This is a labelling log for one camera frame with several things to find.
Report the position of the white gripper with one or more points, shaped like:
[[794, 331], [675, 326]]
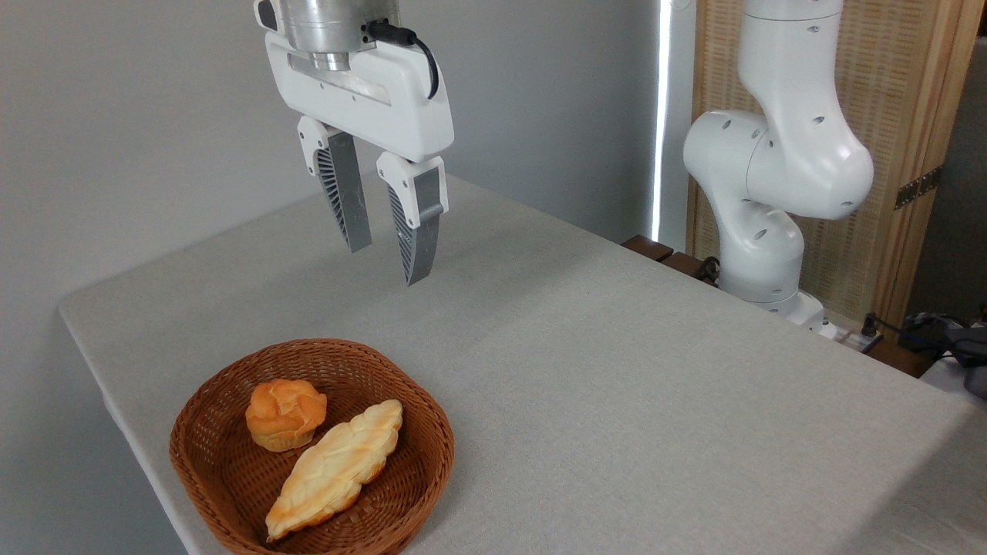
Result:
[[385, 100]]

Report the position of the round orange bread roll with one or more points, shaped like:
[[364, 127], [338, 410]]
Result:
[[284, 415]]

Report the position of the long braided bread loaf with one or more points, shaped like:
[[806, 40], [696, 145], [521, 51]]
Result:
[[331, 470]]

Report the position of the dark brown wooden block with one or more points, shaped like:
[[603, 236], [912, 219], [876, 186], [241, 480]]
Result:
[[682, 264], [646, 247]]

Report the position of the brown wicker basket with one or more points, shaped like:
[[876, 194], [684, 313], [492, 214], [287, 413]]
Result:
[[231, 462]]

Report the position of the black clamp knob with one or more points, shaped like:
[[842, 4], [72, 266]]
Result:
[[709, 270]]

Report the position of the white power strip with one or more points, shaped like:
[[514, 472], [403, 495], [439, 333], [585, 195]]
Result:
[[844, 336]]

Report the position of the wooden rattan folding screen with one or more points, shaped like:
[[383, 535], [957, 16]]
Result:
[[902, 92]]

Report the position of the metal screen hinge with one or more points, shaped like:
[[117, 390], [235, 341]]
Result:
[[917, 188]]

